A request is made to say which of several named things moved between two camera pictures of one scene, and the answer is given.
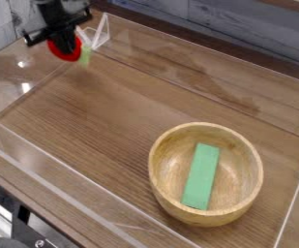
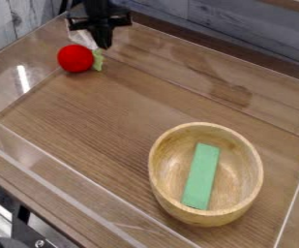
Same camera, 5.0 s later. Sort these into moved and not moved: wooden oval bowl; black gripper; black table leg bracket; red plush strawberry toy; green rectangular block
Moved: black gripper; red plush strawberry toy
Not moved: wooden oval bowl; green rectangular block; black table leg bracket
